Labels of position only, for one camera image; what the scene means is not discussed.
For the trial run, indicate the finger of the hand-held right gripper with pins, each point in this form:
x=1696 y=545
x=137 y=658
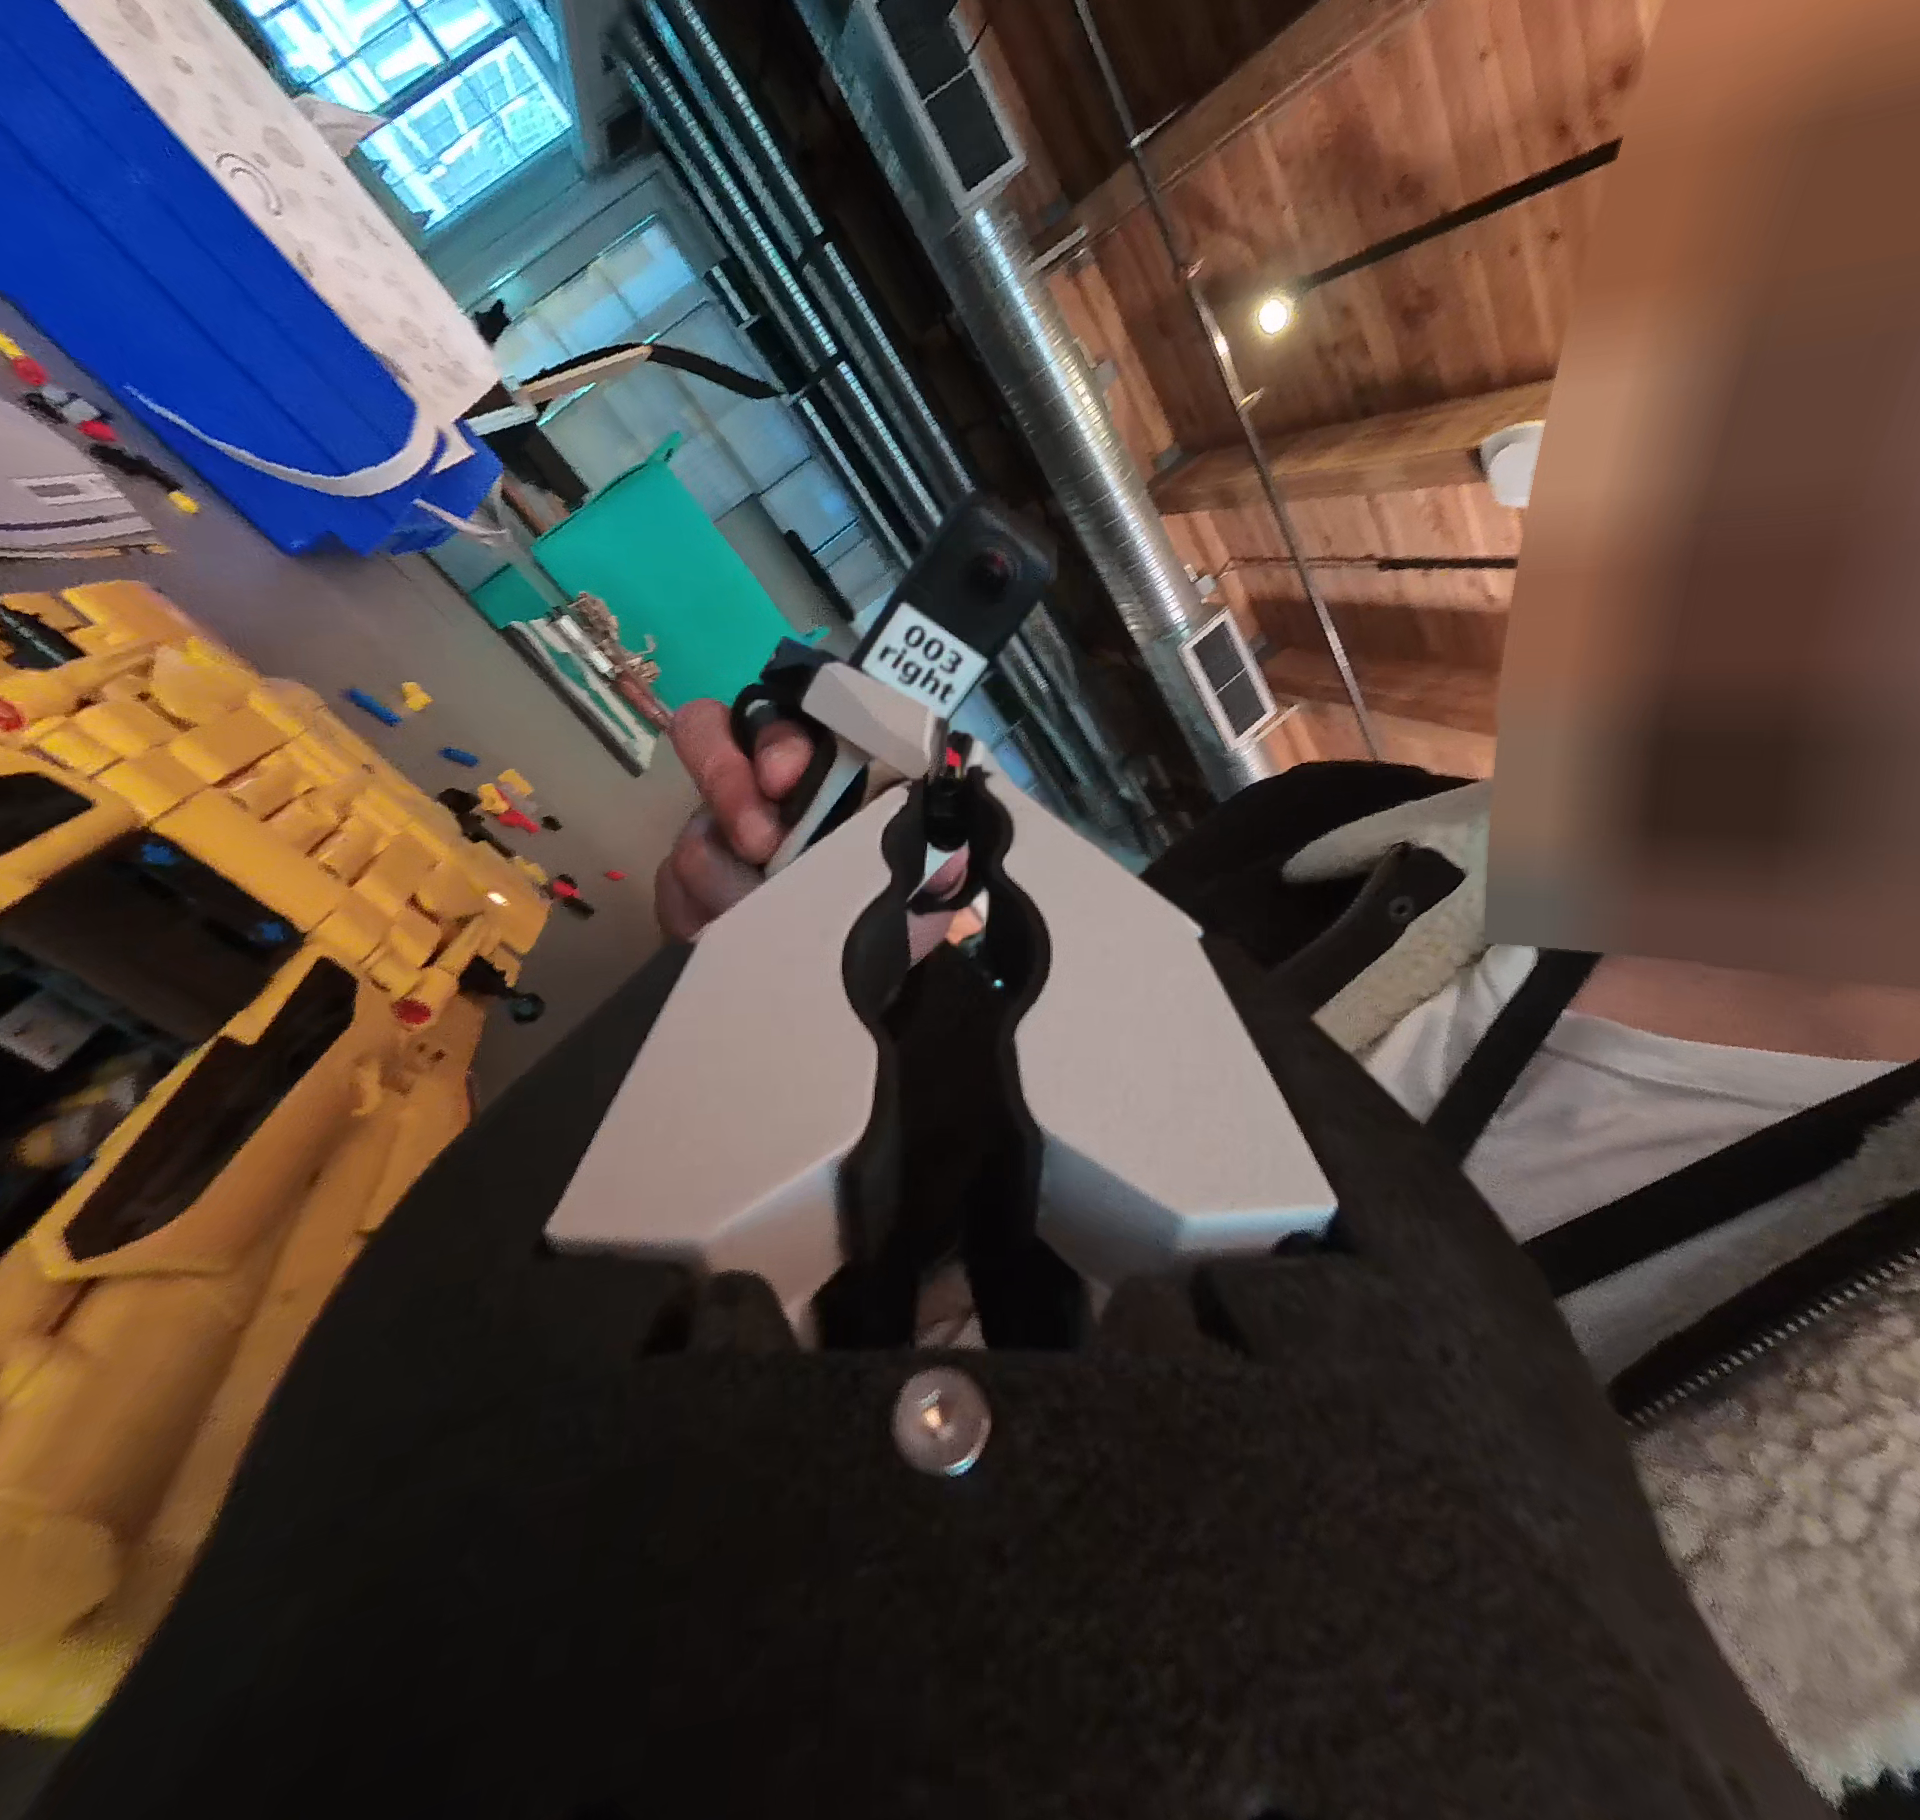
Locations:
x=889 y=714

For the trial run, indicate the silver ceiling pipes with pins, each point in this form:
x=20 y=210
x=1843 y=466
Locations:
x=805 y=319

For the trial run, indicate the round ceiling light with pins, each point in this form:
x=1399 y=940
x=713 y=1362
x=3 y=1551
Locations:
x=1275 y=310

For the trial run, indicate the grid window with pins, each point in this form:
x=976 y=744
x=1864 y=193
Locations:
x=406 y=63

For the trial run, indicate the black fleece-lined jacket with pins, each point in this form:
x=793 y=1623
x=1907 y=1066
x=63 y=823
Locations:
x=1240 y=859

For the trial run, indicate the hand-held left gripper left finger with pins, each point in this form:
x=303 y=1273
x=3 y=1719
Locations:
x=707 y=1102

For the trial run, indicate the grey desk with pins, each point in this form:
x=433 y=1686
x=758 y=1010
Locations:
x=303 y=589

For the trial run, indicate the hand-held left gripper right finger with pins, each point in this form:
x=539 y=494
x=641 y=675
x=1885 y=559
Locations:
x=1185 y=1085

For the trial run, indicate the wooden model kit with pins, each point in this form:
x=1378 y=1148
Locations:
x=616 y=667

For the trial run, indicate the silver spiral duct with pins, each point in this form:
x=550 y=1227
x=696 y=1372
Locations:
x=1079 y=421

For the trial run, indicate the open instruction booklet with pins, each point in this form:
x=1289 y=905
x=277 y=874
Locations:
x=55 y=505

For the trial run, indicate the white patterned paper bag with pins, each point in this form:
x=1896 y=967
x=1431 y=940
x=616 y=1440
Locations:
x=270 y=170

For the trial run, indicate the white shirt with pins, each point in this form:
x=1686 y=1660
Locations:
x=1619 y=1102

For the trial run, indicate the blue plastic bin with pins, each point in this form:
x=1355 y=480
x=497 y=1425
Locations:
x=152 y=274

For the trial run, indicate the white ceiling sensor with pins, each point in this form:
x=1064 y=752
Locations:
x=1513 y=470

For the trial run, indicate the person's right hand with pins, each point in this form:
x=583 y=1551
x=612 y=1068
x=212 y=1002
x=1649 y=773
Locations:
x=707 y=859

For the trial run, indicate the yellow brick car model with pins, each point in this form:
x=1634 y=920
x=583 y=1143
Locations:
x=221 y=1178

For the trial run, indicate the green panel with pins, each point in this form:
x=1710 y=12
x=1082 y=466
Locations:
x=641 y=576

